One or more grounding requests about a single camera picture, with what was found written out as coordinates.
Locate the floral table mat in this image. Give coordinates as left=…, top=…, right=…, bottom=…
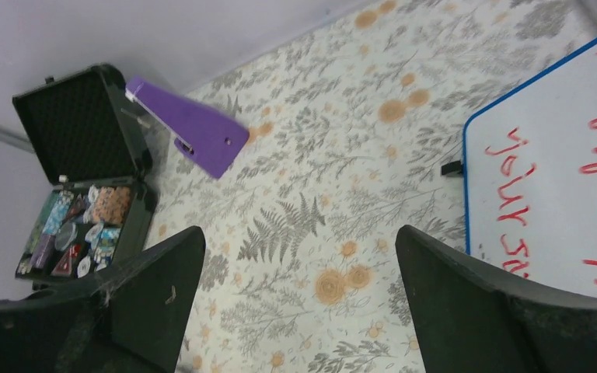
left=148, top=1, right=591, bottom=372

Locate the black poker chip case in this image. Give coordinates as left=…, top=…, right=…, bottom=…
left=12, top=64, right=157, bottom=286

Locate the black whiteboard clip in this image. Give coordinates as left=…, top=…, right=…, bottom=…
left=441, top=160, right=465, bottom=177

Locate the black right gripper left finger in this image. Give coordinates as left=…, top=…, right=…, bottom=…
left=0, top=226, right=206, bottom=372

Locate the blue framed whiteboard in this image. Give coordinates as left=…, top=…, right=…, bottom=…
left=463, top=37, right=597, bottom=298

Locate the purple metronome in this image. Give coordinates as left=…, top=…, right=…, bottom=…
left=125, top=77, right=250, bottom=179

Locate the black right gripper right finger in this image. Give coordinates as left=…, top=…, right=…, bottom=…
left=396, top=225, right=597, bottom=372

